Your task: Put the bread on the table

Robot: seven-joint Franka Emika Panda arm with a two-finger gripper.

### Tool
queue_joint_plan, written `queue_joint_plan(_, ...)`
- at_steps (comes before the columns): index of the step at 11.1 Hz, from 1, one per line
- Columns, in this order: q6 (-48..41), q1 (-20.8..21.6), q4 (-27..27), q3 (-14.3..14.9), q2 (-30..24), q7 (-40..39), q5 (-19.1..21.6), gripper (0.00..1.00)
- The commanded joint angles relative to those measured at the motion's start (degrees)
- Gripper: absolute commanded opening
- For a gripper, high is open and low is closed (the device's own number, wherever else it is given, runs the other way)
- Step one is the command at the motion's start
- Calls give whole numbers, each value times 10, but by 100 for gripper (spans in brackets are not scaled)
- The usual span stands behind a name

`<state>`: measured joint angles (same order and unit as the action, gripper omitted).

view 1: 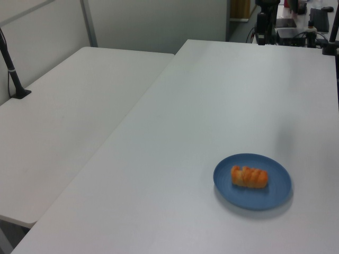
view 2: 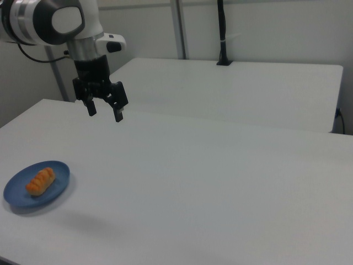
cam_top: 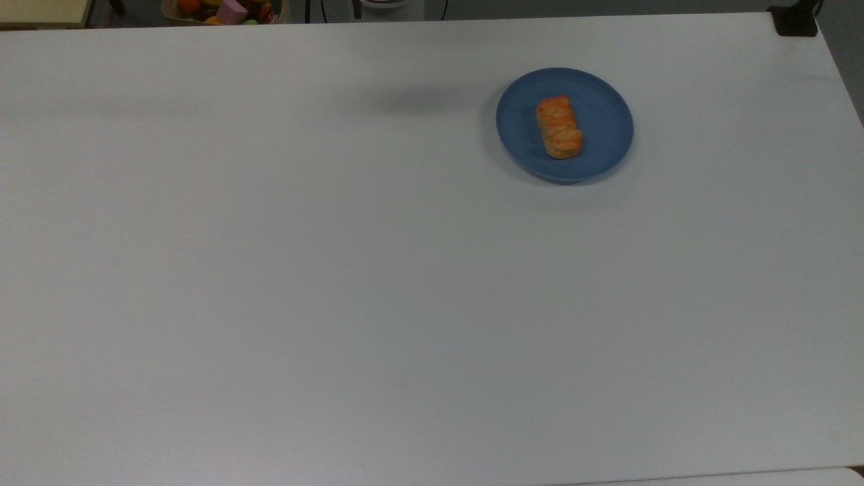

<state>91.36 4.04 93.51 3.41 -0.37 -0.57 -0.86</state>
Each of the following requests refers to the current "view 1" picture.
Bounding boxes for black electronics box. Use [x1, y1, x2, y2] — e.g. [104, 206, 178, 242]
[275, 27, 306, 47]

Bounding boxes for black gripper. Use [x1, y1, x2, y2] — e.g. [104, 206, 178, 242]
[255, 0, 280, 46]

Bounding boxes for black camera pole with clamp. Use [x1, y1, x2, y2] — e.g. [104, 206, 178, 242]
[321, 16, 339, 56]
[0, 27, 32, 99]

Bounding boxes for orange bread roll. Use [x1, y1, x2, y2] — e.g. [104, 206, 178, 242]
[230, 165, 269, 189]

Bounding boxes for dark grey keyboard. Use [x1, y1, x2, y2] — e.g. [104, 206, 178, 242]
[308, 7, 330, 32]

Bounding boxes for black cable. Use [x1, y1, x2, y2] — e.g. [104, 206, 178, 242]
[245, 25, 256, 43]

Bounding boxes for wooden cabinet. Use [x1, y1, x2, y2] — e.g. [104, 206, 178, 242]
[229, 0, 251, 21]

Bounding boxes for blue round plate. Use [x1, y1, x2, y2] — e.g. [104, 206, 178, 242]
[213, 153, 292, 211]

